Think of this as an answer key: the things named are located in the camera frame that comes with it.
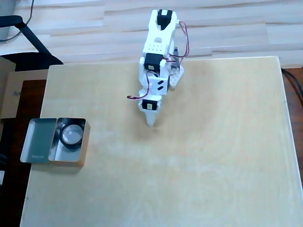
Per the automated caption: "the thick black cable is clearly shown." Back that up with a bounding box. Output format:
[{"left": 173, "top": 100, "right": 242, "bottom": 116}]
[{"left": 281, "top": 68, "right": 303, "bottom": 106}]

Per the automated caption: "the thin black cable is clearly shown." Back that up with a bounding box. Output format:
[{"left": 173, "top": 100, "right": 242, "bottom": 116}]
[{"left": 0, "top": 0, "right": 36, "bottom": 43}]

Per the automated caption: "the plain cardboard box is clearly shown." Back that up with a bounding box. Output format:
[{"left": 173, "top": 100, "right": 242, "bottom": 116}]
[{"left": 0, "top": 56, "right": 17, "bottom": 118}]

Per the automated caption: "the red and white servo wiring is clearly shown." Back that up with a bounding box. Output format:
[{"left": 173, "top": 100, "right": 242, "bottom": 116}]
[{"left": 126, "top": 21, "right": 191, "bottom": 101}]

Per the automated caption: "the grey metal tin lid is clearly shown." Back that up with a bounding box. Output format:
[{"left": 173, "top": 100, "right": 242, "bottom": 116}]
[{"left": 20, "top": 119, "right": 58, "bottom": 164}]

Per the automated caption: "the grey bin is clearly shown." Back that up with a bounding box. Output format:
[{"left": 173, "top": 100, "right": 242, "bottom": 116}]
[{"left": 0, "top": 0, "right": 16, "bottom": 42}]

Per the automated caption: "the black tape roll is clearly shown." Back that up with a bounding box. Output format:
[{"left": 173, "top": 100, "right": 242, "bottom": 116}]
[{"left": 58, "top": 122, "right": 85, "bottom": 148}]

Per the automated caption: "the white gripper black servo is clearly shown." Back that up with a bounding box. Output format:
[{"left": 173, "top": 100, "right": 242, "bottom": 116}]
[{"left": 138, "top": 91, "right": 167, "bottom": 129}]

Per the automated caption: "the black bent tube frame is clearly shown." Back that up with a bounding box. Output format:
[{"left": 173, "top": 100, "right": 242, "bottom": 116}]
[{"left": 0, "top": 15, "right": 64, "bottom": 66}]

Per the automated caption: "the cardboard box with print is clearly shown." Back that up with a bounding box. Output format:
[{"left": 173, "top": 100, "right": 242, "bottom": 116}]
[{"left": 0, "top": 70, "right": 49, "bottom": 119}]

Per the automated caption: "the metal tray with orange sides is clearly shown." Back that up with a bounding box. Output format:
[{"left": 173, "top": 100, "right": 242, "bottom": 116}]
[{"left": 48, "top": 117, "right": 91, "bottom": 168}]

